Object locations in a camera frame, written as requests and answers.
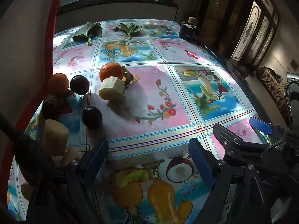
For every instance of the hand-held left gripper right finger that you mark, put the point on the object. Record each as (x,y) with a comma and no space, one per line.
(201,165)

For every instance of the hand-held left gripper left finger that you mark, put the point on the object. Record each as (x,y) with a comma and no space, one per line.
(98,155)

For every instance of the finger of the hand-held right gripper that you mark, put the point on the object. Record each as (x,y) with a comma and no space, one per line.
(227,140)
(260,124)

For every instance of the dark purple plum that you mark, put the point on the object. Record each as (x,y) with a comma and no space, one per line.
(92,116)
(49,109)
(79,84)

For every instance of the pale banana chunk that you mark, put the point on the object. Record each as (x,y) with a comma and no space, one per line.
(111,89)

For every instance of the orange with stem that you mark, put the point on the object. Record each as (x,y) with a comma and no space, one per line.
(109,72)

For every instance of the red tray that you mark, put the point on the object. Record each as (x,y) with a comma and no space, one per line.
(55,16)

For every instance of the brown carved wood piece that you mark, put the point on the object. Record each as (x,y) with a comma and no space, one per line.
(271,84)

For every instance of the fruit print tablecloth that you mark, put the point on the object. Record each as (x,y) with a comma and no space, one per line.
(149,126)

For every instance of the wooden door with glass panels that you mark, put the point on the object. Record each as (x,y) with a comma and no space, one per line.
(252,28)

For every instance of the dark jar with cork stopper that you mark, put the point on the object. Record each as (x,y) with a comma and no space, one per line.
(188,32)

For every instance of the broad green leaf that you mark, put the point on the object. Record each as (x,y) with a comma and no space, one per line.
(87,31)

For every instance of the ragged green leaf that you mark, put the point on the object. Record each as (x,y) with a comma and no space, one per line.
(128,29)

